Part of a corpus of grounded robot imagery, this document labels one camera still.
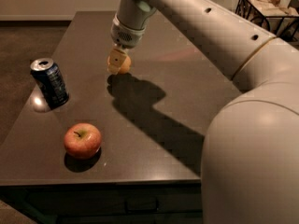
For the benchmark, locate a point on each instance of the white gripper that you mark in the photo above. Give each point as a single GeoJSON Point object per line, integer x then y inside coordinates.
{"type": "Point", "coordinates": [127, 34]}

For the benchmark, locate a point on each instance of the orange fruit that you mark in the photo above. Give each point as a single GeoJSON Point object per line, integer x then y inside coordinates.
{"type": "Point", "coordinates": [125, 67]}

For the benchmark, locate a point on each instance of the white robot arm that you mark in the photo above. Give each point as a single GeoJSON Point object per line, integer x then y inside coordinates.
{"type": "Point", "coordinates": [250, 156]}

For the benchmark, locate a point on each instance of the dark blue soda can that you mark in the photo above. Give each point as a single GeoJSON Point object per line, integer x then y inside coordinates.
{"type": "Point", "coordinates": [50, 81]}

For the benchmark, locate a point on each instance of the red apple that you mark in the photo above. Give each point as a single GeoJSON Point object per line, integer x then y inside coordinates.
{"type": "Point", "coordinates": [82, 141]}

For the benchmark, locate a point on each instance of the dark cabinet drawer front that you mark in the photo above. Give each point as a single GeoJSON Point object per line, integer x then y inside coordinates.
{"type": "Point", "coordinates": [116, 200]}

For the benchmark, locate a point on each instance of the black wire napkin holder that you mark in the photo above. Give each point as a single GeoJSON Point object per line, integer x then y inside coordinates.
{"type": "Point", "coordinates": [272, 16]}

